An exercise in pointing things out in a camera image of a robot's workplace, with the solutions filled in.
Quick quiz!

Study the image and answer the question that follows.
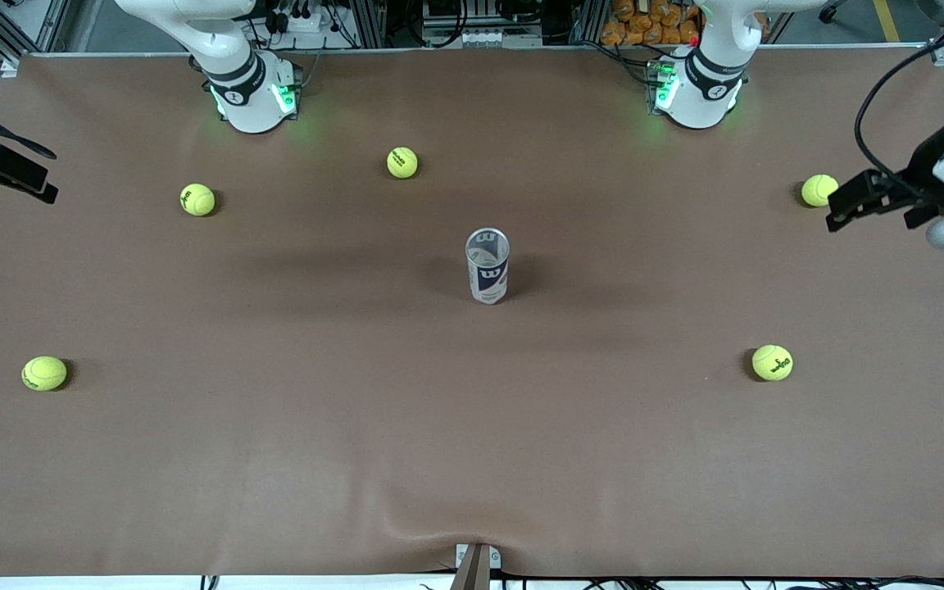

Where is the white power strip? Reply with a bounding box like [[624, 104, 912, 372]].
[[274, 7, 327, 35]]

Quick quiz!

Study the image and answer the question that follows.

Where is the metal table clamp bracket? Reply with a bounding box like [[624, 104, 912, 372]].
[[454, 542, 502, 590]]

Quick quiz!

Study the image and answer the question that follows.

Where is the clear tennis ball can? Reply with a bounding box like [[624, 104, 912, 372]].
[[465, 227, 511, 306]]

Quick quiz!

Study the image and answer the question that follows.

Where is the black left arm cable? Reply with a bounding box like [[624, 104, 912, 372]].
[[853, 33, 944, 197]]

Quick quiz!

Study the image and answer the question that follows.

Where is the orange packets pile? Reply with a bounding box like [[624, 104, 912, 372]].
[[601, 0, 704, 47]]

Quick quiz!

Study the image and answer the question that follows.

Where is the brown table cover mat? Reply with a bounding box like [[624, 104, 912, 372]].
[[0, 45, 944, 579]]

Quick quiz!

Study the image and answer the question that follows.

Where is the grey base connector box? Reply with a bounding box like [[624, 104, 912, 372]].
[[647, 57, 679, 114], [274, 62, 303, 116]]

